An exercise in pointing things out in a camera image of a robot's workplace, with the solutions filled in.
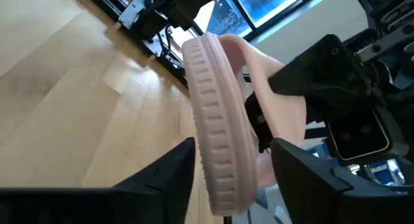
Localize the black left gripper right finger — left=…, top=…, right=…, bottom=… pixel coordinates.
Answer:
left=270, top=137, right=414, bottom=224

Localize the pink rubber slide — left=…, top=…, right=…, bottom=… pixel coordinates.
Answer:
left=180, top=32, right=308, bottom=217

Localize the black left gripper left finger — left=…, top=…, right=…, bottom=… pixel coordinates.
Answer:
left=0, top=137, right=197, bottom=224

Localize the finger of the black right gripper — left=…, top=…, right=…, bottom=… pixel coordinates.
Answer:
left=267, top=33, right=373, bottom=118
left=244, top=91, right=275, bottom=154

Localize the black aluminium table frame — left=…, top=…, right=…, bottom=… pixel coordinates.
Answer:
left=80, top=0, right=195, bottom=87

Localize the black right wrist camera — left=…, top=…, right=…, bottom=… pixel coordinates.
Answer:
left=325, top=103, right=411, bottom=167

